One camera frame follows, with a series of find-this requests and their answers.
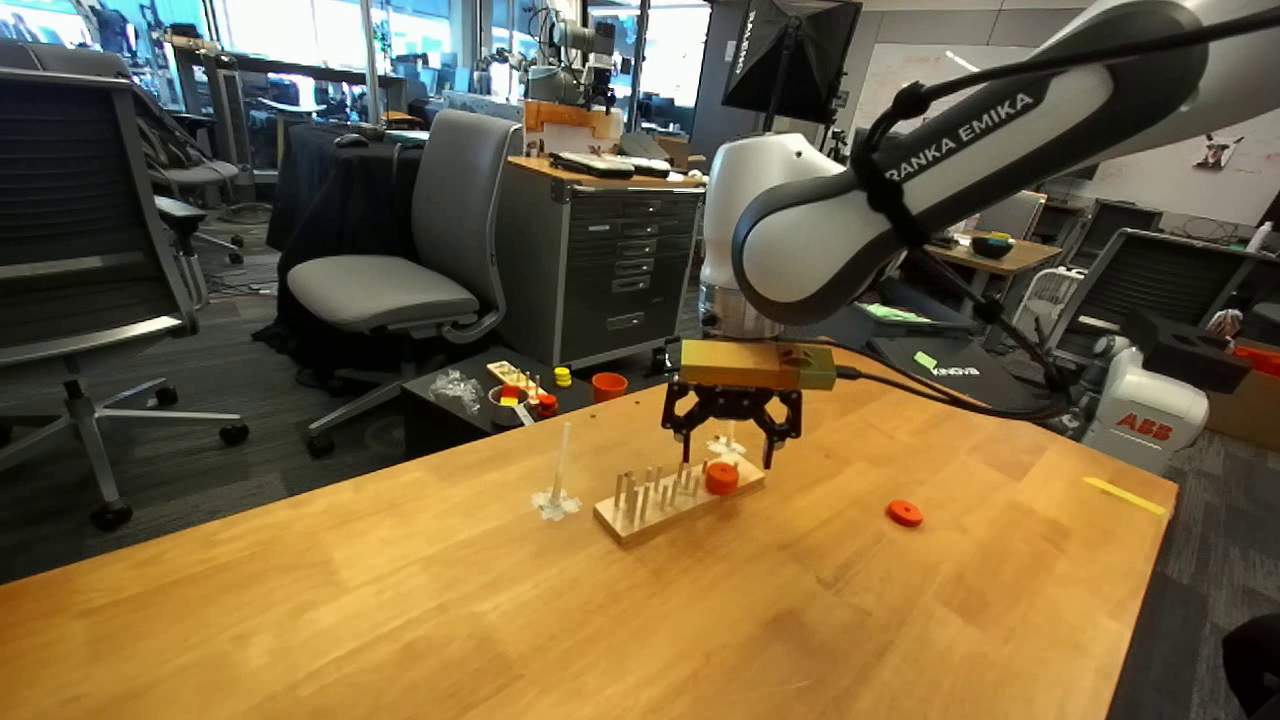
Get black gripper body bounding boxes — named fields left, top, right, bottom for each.
left=673, top=380, right=801, bottom=430

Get wooden peg board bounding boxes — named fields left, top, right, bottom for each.
left=592, top=438, right=766, bottom=546

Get white single peg stand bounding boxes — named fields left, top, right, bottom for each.
left=528, top=412, right=589, bottom=529

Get small white red toy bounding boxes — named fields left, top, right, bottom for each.
left=485, top=356, right=564, bottom=419

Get gray drawer cabinet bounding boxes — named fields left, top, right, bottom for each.
left=490, top=157, right=710, bottom=375

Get clear plastic bag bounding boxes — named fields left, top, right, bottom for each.
left=429, top=369, right=487, bottom=412

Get small black side table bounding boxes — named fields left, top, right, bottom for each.
left=398, top=348, right=673, bottom=465

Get flat tray with papers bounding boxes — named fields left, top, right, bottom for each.
left=548, top=145, right=674, bottom=182

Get orange white box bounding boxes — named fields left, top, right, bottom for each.
left=518, top=95, right=628, bottom=162

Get gray office chair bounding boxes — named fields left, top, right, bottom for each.
left=281, top=110, right=528, bottom=461

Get black photo softbox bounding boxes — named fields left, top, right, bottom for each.
left=723, top=0, right=862, bottom=126

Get yellow tape strip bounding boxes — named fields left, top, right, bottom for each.
left=1078, top=474, right=1172, bottom=522

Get white ABB robot part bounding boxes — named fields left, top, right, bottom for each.
left=1078, top=333, right=1214, bottom=474

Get dark tilted monitor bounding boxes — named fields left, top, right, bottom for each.
left=1064, top=224, right=1263, bottom=333

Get black draped cloth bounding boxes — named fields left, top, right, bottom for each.
left=267, top=115, right=431, bottom=353

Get brown cardboard box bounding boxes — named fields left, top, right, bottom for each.
left=1204, top=373, right=1280, bottom=453

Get distant dark office chair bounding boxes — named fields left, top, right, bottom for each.
left=132, top=91, right=250, bottom=266

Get black mesh office chair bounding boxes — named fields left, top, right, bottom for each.
left=0, top=51, right=257, bottom=537

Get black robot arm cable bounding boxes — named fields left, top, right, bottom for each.
left=852, top=5, right=1280, bottom=393

